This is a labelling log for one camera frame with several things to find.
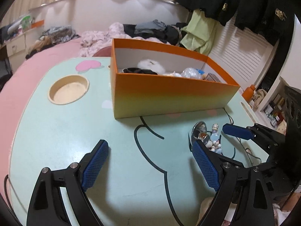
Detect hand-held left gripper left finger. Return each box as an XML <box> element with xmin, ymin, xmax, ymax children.
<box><xmin>26</xmin><ymin>139</ymin><xmax>110</xmax><ymax>226</ymax></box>

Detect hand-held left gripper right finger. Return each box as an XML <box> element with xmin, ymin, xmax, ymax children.
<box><xmin>192</xmin><ymin>139</ymin><xmax>275</xmax><ymax>226</ymax></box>

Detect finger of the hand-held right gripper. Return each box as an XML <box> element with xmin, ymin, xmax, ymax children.
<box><xmin>222</xmin><ymin>123</ymin><xmax>286</xmax><ymax>147</ymax></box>

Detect blue doll figurine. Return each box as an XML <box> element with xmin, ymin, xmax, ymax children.
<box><xmin>207</xmin><ymin>123</ymin><xmax>223</xmax><ymax>154</ymax></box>

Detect silver round metal object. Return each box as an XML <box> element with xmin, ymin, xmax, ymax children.
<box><xmin>188</xmin><ymin>121</ymin><xmax>210</xmax><ymax>146</ymax></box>

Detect silver foil box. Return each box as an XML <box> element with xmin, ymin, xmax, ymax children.
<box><xmin>203</xmin><ymin>73</ymin><xmax>223</xmax><ymax>83</ymax></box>

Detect clear plastic bag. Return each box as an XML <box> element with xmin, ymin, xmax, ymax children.
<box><xmin>181</xmin><ymin>67</ymin><xmax>204</xmax><ymax>79</ymax></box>

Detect orange cardboard box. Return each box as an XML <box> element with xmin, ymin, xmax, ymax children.
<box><xmin>110</xmin><ymin>38</ymin><xmax>241</xmax><ymax>119</ymax></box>

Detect black lace cloth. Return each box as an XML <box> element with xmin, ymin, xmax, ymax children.
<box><xmin>122</xmin><ymin>67</ymin><xmax>158</xmax><ymax>75</ymax></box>

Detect white fluffy pompom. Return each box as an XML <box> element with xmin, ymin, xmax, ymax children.
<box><xmin>137</xmin><ymin>58</ymin><xmax>166</xmax><ymax>74</ymax></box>

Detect orange bottle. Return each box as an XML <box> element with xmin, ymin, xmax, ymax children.
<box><xmin>242</xmin><ymin>85</ymin><xmax>256</xmax><ymax>104</ymax></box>

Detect beige crumpled cloth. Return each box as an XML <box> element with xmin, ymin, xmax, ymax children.
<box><xmin>253</xmin><ymin>89</ymin><xmax>267</xmax><ymax>110</ymax></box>

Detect mint cartoon lap table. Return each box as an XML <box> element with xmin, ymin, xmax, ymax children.
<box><xmin>9</xmin><ymin>57</ymin><xmax>271</xmax><ymax>226</ymax></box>

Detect white bookshelf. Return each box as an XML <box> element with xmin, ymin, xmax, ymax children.
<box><xmin>259</xmin><ymin>75</ymin><xmax>288</xmax><ymax>134</ymax></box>

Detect white slatted panel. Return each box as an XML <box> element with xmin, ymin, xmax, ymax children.
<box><xmin>207</xmin><ymin>16</ymin><xmax>280</xmax><ymax>90</ymax></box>

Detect light green hanging cloth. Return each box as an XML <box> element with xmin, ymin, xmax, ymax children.
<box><xmin>180</xmin><ymin>9</ymin><xmax>218</xmax><ymax>56</ymax></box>

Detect red cushion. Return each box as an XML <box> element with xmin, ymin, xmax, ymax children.
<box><xmin>92</xmin><ymin>47</ymin><xmax>112</xmax><ymax>58</ymax></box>

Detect pink floral blanket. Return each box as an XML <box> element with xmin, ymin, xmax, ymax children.
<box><xmin>79</xmin><ymin>22</ymin><xmax>165</xmax><ymax>57</ymax></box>

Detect black hanging jacket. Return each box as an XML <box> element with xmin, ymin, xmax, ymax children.
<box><xmin>234</xmin><ymin>0</ymin><xmax>295</xmax><ymax>46</ymax></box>
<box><xmin>175</xmin><ymin>0</ymin><xmax>242</xmax><ymax>26</ymax></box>

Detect pile of dark clothes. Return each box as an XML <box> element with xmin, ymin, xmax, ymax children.
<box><xmin>123</xmin><ymin>20</ymin><xmax>182</xmax><ymax>45</ymax></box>

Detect beige brown clothes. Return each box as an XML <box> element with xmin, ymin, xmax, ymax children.
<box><xmin>25</xmin><ymin>36</ymin><xmax>57</xmax><ymax>59</ymax></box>

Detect grey patterned clothes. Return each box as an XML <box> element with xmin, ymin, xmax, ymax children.
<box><xmin>39</xmin><ymin>26</ymin><xmax>80</xmax><ymax>41</ymax></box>

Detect white desk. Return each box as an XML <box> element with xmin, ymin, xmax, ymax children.
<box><xmin>0</xmin><ymin>29</ymin><xmax>27</xmax><ymax>76</ymax></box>

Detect green cup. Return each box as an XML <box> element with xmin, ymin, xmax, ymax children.
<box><xmin>21</xmin><ymin>16</ymin><xmax>32</xmax><ymax>31</ymax></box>

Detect white roll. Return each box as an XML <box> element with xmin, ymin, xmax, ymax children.
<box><xmin>7</xmin><ymin>20</ymin><xmax>24</xmax><ymax>34</ymax></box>

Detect thin black cable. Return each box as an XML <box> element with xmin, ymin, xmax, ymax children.
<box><xmin>222</xmin><ymin>107</ymin><xmax>261</xmax><ymax>164</ymax></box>

